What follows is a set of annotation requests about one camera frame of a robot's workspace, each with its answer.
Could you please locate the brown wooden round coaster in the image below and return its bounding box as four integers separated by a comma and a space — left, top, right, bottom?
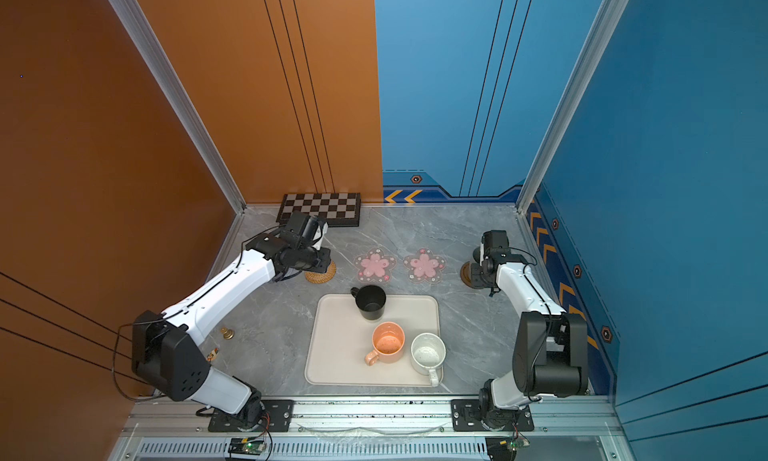
460, 261, 473, 287

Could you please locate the tan rattan round coaster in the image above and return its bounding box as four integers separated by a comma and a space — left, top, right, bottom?
304, 261, 337, 284

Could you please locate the pink flower coaster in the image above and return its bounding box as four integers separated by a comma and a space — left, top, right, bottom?
355, 248, 397, 283
403, 248, 446, 283

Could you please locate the black mug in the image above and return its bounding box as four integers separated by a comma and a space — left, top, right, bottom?
350, 285, 387, 321

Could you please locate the white mug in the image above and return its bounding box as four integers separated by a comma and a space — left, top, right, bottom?
410, 332, 447, 387

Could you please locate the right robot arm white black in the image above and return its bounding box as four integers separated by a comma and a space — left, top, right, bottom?
460, 255, 589, 430

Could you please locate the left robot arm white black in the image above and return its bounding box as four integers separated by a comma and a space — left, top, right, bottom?
131, 227, 330, 429

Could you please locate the brown white chessboard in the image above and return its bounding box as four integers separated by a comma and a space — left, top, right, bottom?
276, 192, 361, 227

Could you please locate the beige serving tray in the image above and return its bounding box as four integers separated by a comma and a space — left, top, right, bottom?
305, 294, 442, 388

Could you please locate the orange pink mug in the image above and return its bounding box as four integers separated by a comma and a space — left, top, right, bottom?
364, 322, 406, 366

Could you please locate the right small circuit board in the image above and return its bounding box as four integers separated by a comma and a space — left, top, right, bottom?
485, 436, 530, 461

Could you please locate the green circuit board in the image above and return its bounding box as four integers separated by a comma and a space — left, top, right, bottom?
227, 437, 269, 460

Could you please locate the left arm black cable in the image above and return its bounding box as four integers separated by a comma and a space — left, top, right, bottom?
110, 232, 271, 402

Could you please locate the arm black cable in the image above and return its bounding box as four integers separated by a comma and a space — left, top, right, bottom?
509, 247, 568, 318
110, 232, 271, 402

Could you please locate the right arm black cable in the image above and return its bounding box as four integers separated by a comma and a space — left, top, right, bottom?
509, 247, 568, 318

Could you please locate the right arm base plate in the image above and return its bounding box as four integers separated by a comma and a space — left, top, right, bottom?
450, 398, 535, 432

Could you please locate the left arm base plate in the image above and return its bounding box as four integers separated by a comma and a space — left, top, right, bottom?
207, 399, 295, 434

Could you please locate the aluminium rail frame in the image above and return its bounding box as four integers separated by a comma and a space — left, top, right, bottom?
109, 395, 634, 460

